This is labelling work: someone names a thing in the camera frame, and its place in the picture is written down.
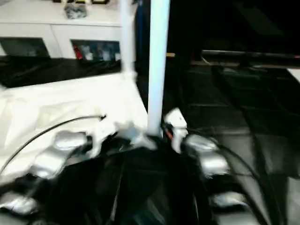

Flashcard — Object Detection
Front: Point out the black bundle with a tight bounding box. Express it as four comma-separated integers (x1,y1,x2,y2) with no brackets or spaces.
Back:
64,3,88,20

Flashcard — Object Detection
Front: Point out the black rod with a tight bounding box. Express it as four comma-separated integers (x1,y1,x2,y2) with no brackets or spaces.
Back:
202,49,300,60

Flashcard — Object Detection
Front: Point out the black table mat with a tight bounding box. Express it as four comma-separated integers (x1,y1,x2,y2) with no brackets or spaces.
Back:
0,55,300,225

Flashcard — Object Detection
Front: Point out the red item in cabinet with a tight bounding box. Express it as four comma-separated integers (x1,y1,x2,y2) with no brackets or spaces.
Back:
74,43,84,60

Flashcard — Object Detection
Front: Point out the white board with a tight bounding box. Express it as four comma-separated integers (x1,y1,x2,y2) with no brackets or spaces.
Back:
286,68,300,84

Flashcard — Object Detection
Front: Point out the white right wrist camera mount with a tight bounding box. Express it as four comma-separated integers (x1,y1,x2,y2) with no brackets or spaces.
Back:
163,107,188,155

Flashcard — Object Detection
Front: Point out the white glass-door cabinet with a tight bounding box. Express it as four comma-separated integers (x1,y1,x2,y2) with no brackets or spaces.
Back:
0,0,136,62

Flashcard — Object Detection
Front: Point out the white plastic table top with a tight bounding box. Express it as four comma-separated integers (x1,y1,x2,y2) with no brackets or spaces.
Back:
0,71,158,181

